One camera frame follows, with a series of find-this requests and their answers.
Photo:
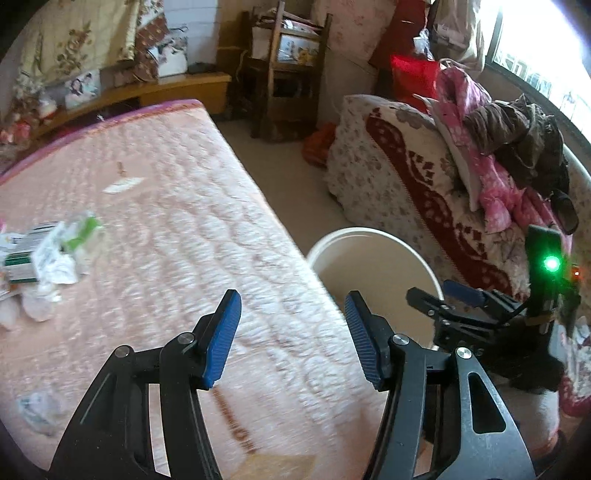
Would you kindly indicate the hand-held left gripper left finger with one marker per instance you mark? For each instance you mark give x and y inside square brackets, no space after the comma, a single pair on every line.
[221,341]

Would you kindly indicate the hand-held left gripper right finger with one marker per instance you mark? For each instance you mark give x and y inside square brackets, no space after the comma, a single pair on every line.
[364,346]

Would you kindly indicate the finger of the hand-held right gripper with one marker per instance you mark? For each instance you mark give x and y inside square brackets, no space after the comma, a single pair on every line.
[466,293]
[427,302]

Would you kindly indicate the white plastic bucket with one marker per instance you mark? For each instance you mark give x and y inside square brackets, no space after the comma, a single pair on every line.
[369,258]

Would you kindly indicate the green white plastic bag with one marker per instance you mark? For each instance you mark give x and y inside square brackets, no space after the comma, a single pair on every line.
[83,235]

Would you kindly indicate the white paper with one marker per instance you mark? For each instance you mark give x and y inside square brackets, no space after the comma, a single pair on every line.
[57,267]

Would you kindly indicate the white tissue wad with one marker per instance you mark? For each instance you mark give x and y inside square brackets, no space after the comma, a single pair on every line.
[39,304]

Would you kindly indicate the clear plastic wrapper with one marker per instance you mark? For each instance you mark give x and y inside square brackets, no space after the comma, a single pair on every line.
[41,410]

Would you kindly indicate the green white carton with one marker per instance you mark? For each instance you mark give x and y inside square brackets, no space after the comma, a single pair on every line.
[23,263]

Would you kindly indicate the pile of clothes on sofa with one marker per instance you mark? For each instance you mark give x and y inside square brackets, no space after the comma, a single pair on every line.
[498,184]

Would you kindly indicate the white pillow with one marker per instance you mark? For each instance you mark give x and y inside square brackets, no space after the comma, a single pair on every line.
[461,166]

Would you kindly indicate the black glossy curved object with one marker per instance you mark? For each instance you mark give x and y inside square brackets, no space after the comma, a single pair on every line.
[565,210]

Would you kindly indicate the sofa with floral red cover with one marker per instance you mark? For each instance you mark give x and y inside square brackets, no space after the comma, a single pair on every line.
[369,184]

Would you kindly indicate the brown jacket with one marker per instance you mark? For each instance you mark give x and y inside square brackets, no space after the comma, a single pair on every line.
[508,124]

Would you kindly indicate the orange red floor bag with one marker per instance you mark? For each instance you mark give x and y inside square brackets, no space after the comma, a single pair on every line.
[318,145]

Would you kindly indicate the dark wooden chair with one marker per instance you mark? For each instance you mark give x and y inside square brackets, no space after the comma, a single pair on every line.
[277,106]

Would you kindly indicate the window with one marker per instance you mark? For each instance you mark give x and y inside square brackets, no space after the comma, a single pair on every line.
[535,41]

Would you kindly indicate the beige curtain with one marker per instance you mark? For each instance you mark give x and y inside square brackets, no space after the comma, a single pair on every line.
[457,27]

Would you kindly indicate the dark red hanging garment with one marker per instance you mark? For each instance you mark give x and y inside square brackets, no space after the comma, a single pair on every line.
[401,32]

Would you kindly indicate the small black box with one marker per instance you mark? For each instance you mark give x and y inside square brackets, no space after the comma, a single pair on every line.
[200,68]

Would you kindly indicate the colourful picture board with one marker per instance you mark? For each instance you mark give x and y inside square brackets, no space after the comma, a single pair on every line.
[298,50]

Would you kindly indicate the floral fabric covered cabinet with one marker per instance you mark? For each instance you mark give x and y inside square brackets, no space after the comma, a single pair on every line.
[351,27]

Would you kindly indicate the framed couple photo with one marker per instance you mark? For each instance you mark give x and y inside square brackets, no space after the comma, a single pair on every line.
[82,90]

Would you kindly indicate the white wedding photo print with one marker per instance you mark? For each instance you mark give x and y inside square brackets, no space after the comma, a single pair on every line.
[171,53]

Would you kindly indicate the flower and toy clutter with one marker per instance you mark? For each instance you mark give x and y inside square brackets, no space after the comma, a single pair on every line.
[25,115]

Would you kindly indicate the yellow floral blanket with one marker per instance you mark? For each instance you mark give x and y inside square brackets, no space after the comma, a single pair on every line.
[78,37]

